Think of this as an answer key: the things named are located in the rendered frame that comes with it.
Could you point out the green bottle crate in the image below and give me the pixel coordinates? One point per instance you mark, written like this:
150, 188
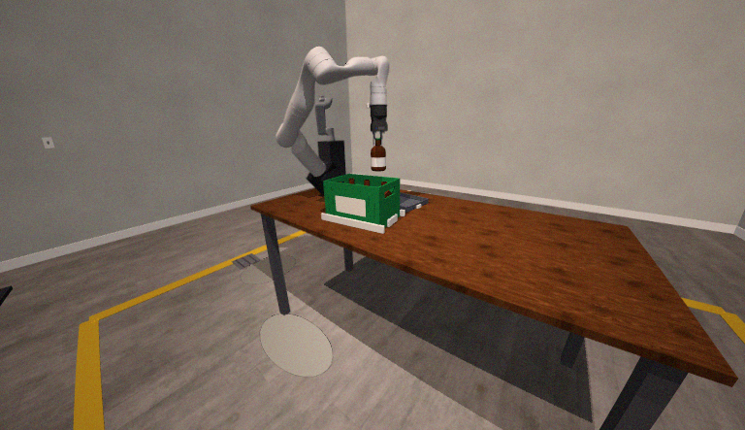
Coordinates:
362, 202

